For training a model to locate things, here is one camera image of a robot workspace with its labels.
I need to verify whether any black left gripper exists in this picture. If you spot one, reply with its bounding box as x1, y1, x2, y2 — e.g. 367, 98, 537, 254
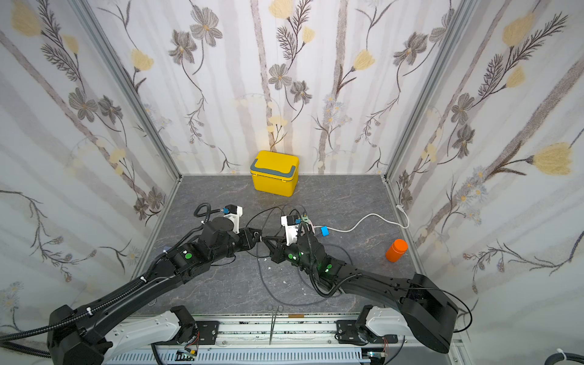
209, 227, 266, 266

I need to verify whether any black USB cable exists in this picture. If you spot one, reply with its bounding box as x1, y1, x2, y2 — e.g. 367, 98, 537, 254
243, 204, 302, 259

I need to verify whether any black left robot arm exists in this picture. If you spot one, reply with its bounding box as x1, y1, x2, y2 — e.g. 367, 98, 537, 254
1, 203, 262, 364

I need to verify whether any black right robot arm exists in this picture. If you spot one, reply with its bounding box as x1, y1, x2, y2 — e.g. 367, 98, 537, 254
262, 233, 459, 354

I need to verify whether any yellow plastic storage box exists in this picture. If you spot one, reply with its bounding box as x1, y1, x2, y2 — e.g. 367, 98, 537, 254
250, 151, 300, 197

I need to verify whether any orange bottle cap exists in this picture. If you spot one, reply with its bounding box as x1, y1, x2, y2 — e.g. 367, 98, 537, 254
385, 239, 408, 262

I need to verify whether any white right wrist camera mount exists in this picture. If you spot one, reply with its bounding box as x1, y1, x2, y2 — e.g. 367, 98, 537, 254
281, 214, 301, 246

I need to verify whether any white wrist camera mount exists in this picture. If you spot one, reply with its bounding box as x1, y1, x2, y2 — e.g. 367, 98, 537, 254
281, 214, 301, 246
223, 205, 243, 234

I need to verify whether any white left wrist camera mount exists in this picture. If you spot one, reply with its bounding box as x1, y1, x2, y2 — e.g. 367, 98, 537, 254
223, 205, 243, 234

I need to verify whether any white power strip cord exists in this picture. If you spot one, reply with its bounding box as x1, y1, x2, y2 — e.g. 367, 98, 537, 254
325, 204, 411, 234

